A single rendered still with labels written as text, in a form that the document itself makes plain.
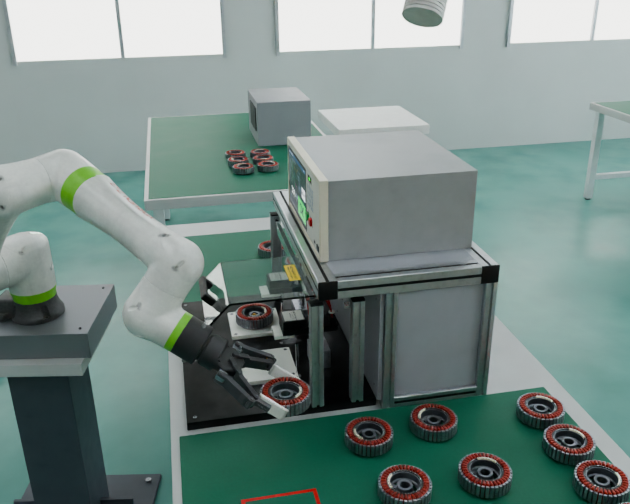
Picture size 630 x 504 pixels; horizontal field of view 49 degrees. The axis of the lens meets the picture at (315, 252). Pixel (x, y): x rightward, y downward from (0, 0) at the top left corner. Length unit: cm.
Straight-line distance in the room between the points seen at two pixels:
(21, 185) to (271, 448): 82
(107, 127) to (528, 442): 531
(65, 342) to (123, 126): 453
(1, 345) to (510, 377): 141
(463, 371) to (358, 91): 504
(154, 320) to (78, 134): 509
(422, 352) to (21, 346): 112
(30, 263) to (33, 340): 22
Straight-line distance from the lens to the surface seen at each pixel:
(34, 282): 212
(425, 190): 169
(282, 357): 193
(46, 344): 212
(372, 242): 169
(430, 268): 166
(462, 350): 180
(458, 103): 702
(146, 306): 151
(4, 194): 169
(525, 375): 199
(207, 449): 169
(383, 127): 263
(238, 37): 639
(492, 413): 182
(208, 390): 184
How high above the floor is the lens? 180
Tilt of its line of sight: 23 degrees down
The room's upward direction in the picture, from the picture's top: 1 degrees counter-clockwise
